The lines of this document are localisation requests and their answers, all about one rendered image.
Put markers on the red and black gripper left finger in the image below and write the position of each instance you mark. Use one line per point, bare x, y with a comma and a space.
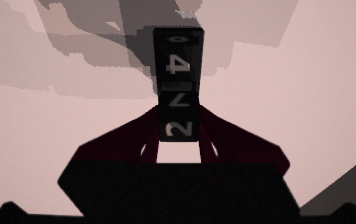
125, 142

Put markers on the black cube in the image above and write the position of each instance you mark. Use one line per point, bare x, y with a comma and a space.
177, 58
178, 116

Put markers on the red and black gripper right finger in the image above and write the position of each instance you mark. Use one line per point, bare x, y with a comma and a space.
235, 144

